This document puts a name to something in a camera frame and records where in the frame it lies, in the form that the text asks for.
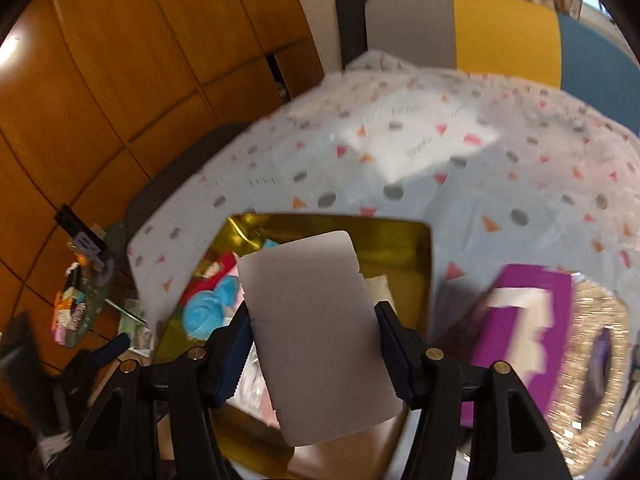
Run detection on cream soft pouch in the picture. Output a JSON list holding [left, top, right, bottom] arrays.
[[365, 274, 398, 316]]

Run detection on multicolour padded headboard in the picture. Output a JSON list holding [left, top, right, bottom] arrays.
[[367, 0, 640, 98]]

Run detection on teal and pink fluffy socks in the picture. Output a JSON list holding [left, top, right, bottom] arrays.
[[181, 272, 246, 343]]

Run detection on shiny gold foil box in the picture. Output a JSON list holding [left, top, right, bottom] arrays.
[[155, 212, 435, 471]]

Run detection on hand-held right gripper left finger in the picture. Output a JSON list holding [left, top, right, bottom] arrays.
[[67, 302, 253, 480]]

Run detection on purple box lid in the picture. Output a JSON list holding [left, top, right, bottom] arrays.
[[460, 264, 573, 428]]

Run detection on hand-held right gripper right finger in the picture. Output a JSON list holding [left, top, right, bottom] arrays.
[[374, 301, 573, 480]]

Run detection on wooden wardrobe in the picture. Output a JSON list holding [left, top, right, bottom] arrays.
[[0, 0, 346, 411]]

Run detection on red fluffy plush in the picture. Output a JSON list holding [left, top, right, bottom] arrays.
[[197, 252, 238, 281]]

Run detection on dark grey bed base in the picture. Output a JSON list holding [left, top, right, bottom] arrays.
[[124, 122, 256, 241]]

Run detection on black headboard post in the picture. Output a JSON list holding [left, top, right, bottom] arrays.
[[333, 0, 373, 71]]

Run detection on white packet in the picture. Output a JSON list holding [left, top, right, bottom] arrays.
[[236, 230, 405, 447]]

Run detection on patterned white tablecloth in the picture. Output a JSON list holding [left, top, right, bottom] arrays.
[[127, 50, 640, 480]]

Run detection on dark purple strap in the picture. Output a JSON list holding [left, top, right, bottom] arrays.
[[580, 327, 613, 421]]

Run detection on cluttered glass side table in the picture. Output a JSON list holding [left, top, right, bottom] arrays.
[[50, 205, 151, 348]]

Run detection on gold glitter box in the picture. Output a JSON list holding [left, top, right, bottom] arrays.
[[547, 277, 638, 478]]

